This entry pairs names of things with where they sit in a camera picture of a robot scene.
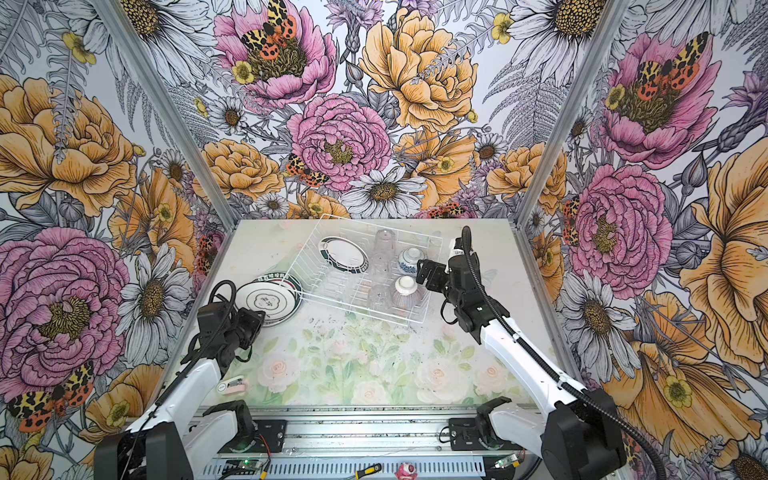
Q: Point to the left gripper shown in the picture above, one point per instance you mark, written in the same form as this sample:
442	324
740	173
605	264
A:
255	321

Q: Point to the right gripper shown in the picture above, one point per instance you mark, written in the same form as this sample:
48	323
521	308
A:
439	270

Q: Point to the white plate cloud emblem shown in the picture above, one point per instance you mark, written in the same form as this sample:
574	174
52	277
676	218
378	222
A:
276	302

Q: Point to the clear glass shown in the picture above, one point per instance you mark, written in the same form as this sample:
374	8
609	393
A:
380	298
384	249

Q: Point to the green red rimmed plate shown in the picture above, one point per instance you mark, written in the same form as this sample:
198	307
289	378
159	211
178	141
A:
285	280

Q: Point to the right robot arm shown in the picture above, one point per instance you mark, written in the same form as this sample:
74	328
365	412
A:
573	431

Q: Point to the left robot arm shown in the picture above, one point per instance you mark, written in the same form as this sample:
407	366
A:
162	443

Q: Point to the small pink white object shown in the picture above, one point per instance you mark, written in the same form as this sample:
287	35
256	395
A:
232	386

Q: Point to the blue white porcelain bowl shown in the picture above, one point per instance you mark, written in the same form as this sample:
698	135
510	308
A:
408	260

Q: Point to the pink round object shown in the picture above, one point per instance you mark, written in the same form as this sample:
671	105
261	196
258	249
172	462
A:
406	471

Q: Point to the white wire dish rack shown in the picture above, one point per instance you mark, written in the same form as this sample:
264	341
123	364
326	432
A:
327	286

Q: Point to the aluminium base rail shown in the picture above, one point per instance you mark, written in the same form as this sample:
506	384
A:
326	433

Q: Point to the yellow handled screwdriver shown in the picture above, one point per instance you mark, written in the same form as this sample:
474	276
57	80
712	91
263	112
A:
365	472

